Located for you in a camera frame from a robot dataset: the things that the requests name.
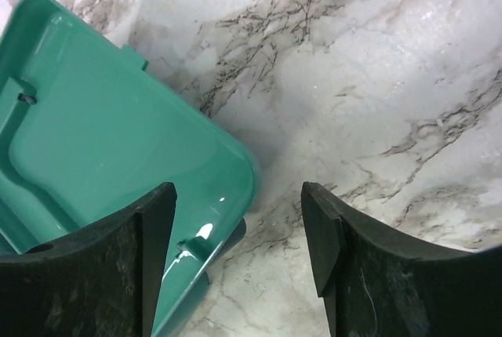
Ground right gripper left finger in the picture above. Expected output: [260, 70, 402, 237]
[1, 182, 177, 336]

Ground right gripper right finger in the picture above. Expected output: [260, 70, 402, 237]
[301, 182, 501, 336]

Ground green medicine box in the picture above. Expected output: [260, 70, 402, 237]
[1, 0, 258, 336]

